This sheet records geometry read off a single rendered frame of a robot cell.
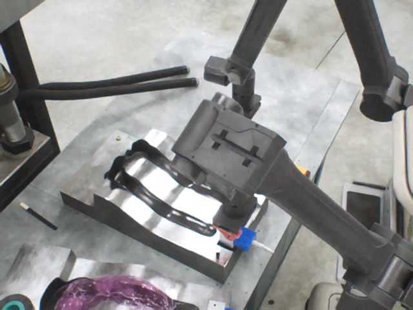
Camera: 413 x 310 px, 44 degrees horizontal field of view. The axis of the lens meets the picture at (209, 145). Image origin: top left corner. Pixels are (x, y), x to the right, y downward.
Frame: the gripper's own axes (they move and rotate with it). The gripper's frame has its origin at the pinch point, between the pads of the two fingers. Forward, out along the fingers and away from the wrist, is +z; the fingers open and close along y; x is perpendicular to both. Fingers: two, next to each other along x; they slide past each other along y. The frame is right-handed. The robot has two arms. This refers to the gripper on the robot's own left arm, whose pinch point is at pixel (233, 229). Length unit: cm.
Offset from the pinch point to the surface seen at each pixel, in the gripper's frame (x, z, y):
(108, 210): -31.5, 4.9, 8.2
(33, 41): -198, 99, -111
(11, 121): -73, 3, -1
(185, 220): -13.2, 5.4, 0.8
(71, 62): -164, 99, -106
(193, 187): -16.9, 6.1, -9.1
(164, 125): -41, 15, -30
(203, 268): -3.9, 9.9, 8.0
